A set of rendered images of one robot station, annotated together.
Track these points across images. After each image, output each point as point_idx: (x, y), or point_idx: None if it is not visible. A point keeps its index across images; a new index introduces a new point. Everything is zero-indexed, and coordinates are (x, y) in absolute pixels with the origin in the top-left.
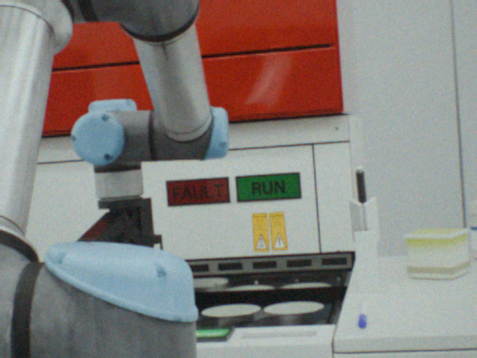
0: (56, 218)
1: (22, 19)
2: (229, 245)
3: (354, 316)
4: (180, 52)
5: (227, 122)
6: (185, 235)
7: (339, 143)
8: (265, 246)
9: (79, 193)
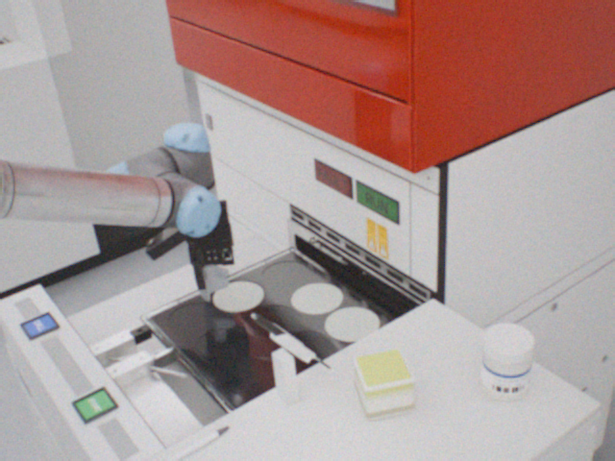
0: (258, 151)
1: None
2: (353, 232)
3: (184, 448)
4: (22, 219)
5: (209, 206)
6: (327, 207)
7: (430, 192)
8: (374, 248)
9: (269, 139)
